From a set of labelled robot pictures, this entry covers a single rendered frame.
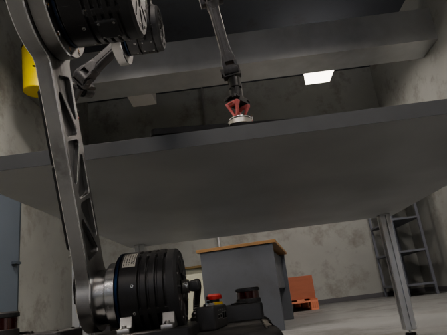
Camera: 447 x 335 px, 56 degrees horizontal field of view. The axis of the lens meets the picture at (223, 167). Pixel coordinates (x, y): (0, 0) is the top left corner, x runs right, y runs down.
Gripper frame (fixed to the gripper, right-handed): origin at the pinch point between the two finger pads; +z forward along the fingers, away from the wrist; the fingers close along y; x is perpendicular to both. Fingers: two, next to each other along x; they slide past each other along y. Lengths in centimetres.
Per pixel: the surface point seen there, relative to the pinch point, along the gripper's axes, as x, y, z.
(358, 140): 59, 27, 41
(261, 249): -119, -165, 25
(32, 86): -369, -67, -225
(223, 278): -152, -148, 45
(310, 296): -238, -432, 57
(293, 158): 41, 31, 40
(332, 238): -275, -607, -49
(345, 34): -83, -397, -301
